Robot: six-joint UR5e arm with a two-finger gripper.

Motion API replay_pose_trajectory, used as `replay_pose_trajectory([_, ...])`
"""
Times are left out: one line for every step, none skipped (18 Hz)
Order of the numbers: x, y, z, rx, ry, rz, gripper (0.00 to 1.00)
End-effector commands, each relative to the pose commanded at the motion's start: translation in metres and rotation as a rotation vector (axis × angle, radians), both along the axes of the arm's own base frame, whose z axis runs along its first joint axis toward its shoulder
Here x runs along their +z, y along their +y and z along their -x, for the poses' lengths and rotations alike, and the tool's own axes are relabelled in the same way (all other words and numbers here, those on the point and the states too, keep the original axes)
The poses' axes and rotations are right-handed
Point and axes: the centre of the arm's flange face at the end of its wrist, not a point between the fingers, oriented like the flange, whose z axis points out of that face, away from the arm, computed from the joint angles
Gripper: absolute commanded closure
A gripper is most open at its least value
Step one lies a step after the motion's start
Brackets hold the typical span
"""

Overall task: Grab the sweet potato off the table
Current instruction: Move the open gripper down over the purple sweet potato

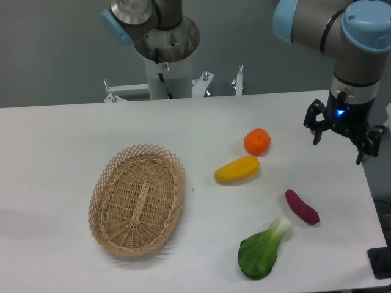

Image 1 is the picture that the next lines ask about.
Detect green bok choy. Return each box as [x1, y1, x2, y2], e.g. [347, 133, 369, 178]
[237, 216, 293, 280]

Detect orange tangerine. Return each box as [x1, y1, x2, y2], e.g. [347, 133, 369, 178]
[243, 128, 271, 156]

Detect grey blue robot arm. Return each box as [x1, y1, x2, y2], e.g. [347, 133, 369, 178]
[101, 1, 390, 162]

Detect white frame at right edge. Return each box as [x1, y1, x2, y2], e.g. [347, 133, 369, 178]
[386, 103, 391, 129]

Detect purple sweet potato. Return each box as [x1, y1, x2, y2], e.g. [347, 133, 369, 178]
[285, 189, 320, 225]

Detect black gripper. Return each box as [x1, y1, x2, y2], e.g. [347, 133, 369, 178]
[303, 92, 387, 165]

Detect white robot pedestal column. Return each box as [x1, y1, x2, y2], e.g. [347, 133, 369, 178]
[144, 57, 192, 99]

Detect black cable on pedestal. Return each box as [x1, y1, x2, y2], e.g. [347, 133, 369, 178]
[153, 48, 174, 100]

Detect yellow mango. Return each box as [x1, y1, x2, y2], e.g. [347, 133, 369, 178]
[214, 156, 260, 183]

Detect woven wicker basket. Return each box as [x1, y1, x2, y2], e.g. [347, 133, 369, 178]
[88, 144, 186, 257]

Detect white metal mounting frame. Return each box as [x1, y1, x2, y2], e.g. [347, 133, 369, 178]
[103, 65, 245, 103]

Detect black device at table edge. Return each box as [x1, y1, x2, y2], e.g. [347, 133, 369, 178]
[367, 247, 390, 280]

